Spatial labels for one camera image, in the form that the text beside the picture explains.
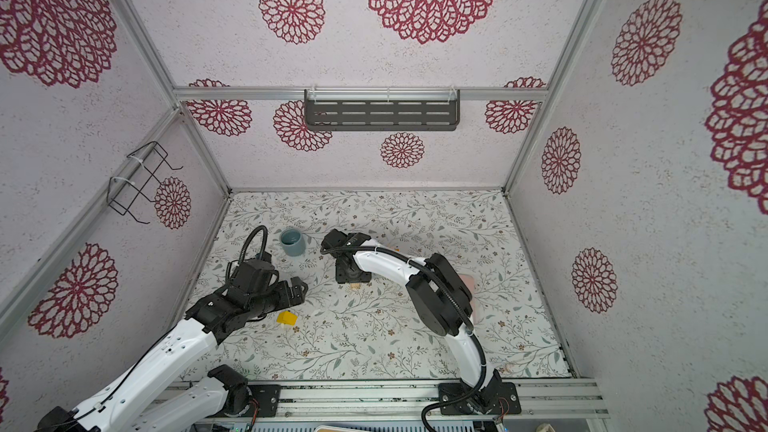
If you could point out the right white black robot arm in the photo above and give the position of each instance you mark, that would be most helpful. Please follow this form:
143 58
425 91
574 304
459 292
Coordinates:
442 300

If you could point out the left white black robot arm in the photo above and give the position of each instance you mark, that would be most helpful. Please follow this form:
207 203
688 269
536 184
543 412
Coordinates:
205 325

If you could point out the pink sponge block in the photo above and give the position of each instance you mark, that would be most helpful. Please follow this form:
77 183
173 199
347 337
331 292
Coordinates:
470 284

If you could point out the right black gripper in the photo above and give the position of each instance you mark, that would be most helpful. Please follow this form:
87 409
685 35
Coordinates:
341 277

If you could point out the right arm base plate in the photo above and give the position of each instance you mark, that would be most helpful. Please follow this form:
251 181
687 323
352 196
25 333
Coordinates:
496 400

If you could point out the yellow wooden block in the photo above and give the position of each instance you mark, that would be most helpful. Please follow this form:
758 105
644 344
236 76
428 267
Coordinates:
287 318

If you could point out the teal ceramic cup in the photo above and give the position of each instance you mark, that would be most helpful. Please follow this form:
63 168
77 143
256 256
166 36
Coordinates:
292 242

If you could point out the dark grey wall shelf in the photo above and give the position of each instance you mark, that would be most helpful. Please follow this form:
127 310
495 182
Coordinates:
381 112

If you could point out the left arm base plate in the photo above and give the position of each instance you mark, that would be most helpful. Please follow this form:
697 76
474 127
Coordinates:
261 401

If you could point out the aluminium front rail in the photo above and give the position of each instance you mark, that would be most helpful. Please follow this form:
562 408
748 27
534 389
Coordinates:
355 401

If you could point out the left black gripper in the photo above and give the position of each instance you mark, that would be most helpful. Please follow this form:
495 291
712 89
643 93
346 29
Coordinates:
286 296

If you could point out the black wire wall rack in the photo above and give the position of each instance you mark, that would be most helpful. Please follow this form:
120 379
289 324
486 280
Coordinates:
128 187

